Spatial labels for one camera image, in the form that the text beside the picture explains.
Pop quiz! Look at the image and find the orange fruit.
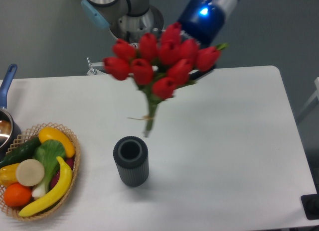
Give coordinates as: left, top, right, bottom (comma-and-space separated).
3, 183, 31, 207

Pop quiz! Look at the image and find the green bok choy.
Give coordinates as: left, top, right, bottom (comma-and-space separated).
32, 139, 66, 199

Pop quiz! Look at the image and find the dark grey ribbed vase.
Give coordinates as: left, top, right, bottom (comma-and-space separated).
113, 136, 149, 187

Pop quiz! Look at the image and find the white furniture frame right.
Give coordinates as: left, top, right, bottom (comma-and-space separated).
295, 77, 319, 124

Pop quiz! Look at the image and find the green cucumber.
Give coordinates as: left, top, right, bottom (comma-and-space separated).
0, 136, 41, 168

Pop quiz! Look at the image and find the yellow bell pepper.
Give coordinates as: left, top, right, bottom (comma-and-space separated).
0, 163, 19, 187

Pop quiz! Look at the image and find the round beige disc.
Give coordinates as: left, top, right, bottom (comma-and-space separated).
15, 159, 45, 187

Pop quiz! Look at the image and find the yellow banana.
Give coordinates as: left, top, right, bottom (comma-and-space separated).
18, 156, 72, 218

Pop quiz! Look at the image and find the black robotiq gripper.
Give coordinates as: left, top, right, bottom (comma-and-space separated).
177, 0, 225, 47

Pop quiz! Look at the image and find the black device at table edge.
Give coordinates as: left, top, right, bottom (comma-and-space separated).
301, 194, 319, 220

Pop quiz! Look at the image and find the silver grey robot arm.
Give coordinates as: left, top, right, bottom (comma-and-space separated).
81, 0, 240, 47

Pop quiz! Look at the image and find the blue handled saucepan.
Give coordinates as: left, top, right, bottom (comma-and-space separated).
0, 64, 21, 160

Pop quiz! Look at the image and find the red tulip bouquet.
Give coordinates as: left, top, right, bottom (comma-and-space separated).
102, 22, 227, 137

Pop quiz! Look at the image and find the woven wicker basket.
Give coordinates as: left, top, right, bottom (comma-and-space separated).
0, 122, 80, 222

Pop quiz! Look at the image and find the yellow squash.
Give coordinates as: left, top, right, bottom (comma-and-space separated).
38, 127, 75, 158

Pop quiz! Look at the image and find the red purple vegetable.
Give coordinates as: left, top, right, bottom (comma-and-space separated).
50, 157, 74, 190

